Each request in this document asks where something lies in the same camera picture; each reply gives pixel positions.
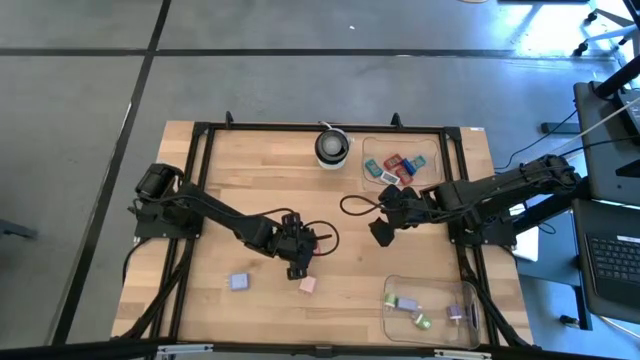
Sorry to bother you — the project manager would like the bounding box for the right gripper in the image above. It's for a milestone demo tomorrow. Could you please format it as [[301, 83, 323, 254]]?
[[368, 184, 441, 248]]

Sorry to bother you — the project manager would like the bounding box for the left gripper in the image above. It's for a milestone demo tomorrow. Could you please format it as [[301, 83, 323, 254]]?
[[273, 212, 321, 281]]

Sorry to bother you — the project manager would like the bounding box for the blue multiport wall charger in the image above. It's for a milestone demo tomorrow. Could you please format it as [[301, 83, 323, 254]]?
[[223, 272, 250, 292]]

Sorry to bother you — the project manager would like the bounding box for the clear plastic bin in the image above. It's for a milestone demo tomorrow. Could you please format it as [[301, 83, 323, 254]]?
[[381, 273, 482, 350], [360, 134, 445, 194]]

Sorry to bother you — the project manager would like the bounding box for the white cylinder container black rim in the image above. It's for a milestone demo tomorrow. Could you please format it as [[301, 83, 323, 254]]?
[[313, 121, 357, 172]]

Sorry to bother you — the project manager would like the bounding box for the white paper sheet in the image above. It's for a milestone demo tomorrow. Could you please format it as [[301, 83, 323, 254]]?
[[513, 227, 540, 263]]

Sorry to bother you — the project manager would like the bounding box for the black laptop with keyboard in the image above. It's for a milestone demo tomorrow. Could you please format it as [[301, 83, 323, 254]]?
[[571, 197, 640, 326]]

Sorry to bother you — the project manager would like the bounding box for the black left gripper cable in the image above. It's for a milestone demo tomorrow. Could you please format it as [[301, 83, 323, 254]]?
[[302, 219, 341, 258]]

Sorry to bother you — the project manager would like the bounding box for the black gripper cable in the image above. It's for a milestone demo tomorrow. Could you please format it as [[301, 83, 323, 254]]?
[[339, 194, 384, 218], [302, 219, 341, 258]]

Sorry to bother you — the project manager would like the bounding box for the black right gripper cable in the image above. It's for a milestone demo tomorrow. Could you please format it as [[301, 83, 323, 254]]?
[[339, 194, 384, 218]]

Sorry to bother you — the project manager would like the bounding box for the black aluminium table frame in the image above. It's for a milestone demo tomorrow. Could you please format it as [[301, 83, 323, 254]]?
[[112, 110, 534, 351]]

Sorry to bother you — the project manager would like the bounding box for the black cable bundle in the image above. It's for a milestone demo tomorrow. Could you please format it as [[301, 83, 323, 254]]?
[[119, 234, 201, 341], [457, 244, 529, 349]]

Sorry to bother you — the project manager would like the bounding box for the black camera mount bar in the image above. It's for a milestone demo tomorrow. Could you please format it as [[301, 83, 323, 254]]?
[[0, 337, 640, 360]]

